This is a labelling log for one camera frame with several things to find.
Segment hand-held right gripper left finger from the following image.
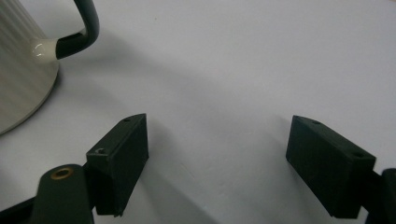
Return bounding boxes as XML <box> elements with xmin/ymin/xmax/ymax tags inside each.
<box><xmin>83</xmin><ymin>113</ymin><xmax>149</xmax><ymax>217</ymax></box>

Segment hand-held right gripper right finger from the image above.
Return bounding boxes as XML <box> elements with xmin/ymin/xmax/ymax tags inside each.
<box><xmin>285</xmin><ymin>115</ymin><xmax>376</xmax><ymax>218</ymax></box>

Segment white cup black rim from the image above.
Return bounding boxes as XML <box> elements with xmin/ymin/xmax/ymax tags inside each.
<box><xmin>0</xmin><ymin>0</ymin><xmax>101</xmax><ymax>135</ymax></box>

